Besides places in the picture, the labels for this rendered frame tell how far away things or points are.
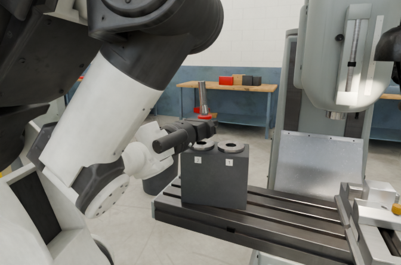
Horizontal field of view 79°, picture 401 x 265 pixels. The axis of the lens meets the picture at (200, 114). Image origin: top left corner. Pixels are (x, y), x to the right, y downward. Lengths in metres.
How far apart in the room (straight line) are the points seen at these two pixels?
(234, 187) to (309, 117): 0.50
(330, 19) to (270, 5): 4.42
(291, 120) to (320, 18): 0.58
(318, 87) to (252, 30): 4.43
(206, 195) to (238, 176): 0.13
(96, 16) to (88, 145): 0.15
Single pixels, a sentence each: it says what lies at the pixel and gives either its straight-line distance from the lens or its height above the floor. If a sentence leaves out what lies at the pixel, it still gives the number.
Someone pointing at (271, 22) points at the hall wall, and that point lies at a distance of 5.01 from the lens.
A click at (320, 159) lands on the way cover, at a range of 1.15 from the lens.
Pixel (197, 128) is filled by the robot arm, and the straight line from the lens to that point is 0.70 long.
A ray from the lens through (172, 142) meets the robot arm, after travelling 0.59.
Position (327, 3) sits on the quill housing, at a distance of 0.66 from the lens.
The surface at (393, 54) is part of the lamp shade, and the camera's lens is 0.55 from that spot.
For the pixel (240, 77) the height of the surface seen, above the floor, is 1.02.
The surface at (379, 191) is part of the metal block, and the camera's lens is 0.83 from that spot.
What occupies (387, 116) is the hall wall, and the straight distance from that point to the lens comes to 5.23.
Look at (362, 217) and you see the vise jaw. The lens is 0.79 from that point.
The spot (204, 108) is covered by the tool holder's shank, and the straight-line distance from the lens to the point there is 0.78.
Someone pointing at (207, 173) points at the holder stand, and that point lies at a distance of 0.80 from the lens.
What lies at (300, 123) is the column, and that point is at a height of 1.16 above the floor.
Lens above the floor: 1.45
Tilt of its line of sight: 14 degrees down
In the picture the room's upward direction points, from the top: straight up
